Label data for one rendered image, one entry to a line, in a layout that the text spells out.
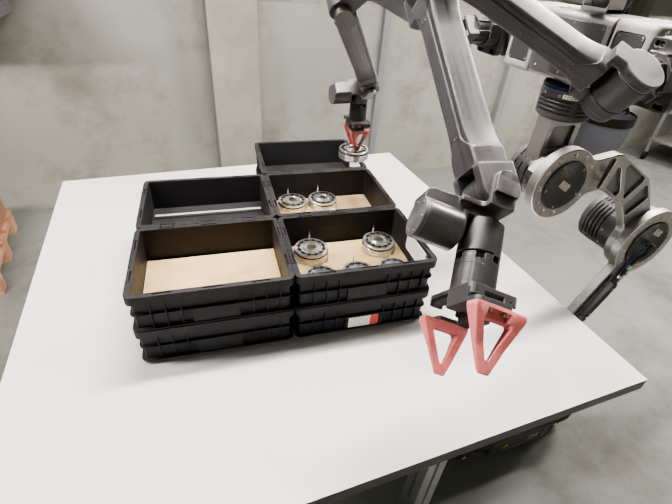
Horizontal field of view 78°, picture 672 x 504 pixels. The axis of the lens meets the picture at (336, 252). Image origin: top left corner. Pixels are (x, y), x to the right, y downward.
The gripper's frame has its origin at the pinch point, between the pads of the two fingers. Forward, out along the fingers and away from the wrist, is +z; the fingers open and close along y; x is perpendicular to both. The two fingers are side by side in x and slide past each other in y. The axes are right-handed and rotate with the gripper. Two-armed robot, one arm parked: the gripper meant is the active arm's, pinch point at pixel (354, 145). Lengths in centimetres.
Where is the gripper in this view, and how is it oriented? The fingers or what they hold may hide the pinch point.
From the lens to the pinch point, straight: 149.4
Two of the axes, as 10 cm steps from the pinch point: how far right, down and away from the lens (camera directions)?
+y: 2.7, 5.7, -7.8
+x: 9.6, -1.0, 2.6
